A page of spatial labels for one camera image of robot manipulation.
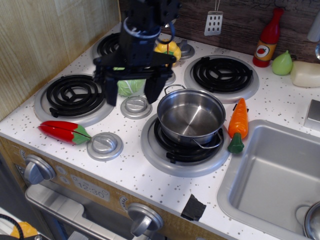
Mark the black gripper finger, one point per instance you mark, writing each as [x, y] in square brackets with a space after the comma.
[154, 85]
[111, 90]

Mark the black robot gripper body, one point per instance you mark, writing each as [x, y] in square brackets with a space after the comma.
[135, 57]

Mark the red toy chili pepper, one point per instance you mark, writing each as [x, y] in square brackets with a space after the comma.
[65, 131]

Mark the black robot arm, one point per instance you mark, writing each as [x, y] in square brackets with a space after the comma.
[165, 10]

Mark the yellow toy bell pepper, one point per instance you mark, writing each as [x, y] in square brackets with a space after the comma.
[169, 49]

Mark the green toy cabbage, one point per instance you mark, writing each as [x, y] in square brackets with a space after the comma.
[129, 87]

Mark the silver knob top centre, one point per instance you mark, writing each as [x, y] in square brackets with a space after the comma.
[170, 80]

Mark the silver knob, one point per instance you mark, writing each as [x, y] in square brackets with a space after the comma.
[187, 51]
[136, 107]
[170, 80]
[105, 146]

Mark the silver knob middle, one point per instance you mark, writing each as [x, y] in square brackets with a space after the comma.
[136, 107]

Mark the back left black burner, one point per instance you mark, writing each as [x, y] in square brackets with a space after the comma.
[105, 46]

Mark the stainless steel pot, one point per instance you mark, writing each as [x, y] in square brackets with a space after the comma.
[192, 117]

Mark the silver knob back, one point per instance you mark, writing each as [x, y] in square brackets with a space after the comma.
[187, 51]

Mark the silver knob front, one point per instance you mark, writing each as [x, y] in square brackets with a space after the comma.
[105, 146]

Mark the back right black burner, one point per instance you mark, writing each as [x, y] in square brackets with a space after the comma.
[226, 78]

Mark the front right black burner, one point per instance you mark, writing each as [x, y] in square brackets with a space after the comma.
[180, 160]

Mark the hanging silver slotted spatula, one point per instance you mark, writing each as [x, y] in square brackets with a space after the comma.
[213, 26]

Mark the orange toy carrot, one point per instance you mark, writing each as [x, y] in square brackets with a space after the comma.
[238, 127]

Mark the silver oven dial left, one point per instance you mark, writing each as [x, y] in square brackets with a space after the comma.
[37, 170]

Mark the silver oven dial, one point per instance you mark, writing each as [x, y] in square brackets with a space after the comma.
[144, 219]
[37, 170]

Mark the red toy ketchup bottle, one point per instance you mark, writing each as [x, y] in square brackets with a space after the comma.
[268, 40]

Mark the black tape piece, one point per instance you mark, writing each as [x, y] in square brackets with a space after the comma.
[193, 209]

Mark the silver oven dial right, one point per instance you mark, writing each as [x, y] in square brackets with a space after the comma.
[144, 219]

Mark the green toy pear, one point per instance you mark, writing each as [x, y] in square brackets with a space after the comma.
[282, 64]

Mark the silver toy sink basin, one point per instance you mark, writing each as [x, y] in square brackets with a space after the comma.
[270, 185]

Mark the silver faucet base block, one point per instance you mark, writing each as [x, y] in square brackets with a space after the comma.
[312, 119]

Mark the yellow object bottom left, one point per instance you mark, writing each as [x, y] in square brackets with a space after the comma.
[27, 230]

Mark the silver faucet spout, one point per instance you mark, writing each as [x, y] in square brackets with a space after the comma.
[314, 34]

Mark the metal bowl in sink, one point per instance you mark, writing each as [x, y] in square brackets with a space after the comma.
[311, 222]

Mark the silver oven door handle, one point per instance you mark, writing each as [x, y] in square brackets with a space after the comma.
[86, 217]

